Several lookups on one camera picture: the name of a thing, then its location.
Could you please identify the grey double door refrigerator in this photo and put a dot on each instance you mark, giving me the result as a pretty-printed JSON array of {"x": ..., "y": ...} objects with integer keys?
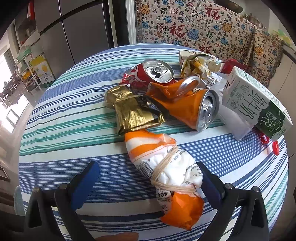
[{"x": 71, "y": 31}]

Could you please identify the patterned fu character cloth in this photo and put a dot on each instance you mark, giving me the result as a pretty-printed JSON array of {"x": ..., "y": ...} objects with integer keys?
[{"x": 211, "y": 28}]

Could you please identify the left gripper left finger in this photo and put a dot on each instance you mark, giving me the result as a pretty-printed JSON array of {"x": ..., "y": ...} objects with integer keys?
[{"x": 40, "y": 222}]

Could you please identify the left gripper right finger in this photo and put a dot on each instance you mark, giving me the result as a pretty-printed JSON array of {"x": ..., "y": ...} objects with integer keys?
[{"x": 252, "y": 223}]

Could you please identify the gold foil wrapper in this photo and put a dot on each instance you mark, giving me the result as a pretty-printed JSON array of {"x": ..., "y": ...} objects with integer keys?
[{"x": 134, "y": 112}]

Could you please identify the black wok with lid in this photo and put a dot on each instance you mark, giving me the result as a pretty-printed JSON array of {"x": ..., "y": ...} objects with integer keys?
[{"x": 230, "y": 5}]

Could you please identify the steel pot with lid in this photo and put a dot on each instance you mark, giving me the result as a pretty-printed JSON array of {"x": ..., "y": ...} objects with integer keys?
[{"x": 254, "y": 21}]

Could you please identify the crushed red soda can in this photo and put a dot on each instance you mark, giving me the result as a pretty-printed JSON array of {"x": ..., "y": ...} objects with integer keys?
[{"x": 149, "y": 71}]

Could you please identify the yellow snack bag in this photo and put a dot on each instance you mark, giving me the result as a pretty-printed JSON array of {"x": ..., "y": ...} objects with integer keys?
[{"x": 203, "y": 65}]

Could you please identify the orange white bag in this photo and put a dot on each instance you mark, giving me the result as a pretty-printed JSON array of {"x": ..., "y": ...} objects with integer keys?
[{"x": 172, "y": 171}]

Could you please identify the crushed orange soda can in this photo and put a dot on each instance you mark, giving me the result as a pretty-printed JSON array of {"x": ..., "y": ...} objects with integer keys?
[{"x": 187, "y": 101}]

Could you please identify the person's hand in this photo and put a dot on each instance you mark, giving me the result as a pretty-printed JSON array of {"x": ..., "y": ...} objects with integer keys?
[{"x": 125, "y": 236}]

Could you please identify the green white milk carton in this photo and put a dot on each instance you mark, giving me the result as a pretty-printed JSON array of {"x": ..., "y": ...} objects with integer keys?
[{"x": 253, "y": 102}]

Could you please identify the white storage rack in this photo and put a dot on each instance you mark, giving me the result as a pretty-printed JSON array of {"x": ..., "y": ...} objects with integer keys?
[{"x": 25, "y": 70}]

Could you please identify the red snack wrapper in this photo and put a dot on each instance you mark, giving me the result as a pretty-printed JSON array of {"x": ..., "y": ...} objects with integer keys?
[{"x": 228, "y": 64}]

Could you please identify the yellow white cardboard box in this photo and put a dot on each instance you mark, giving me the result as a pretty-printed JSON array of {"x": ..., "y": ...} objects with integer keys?
[{"x": 42, "y": 69}]

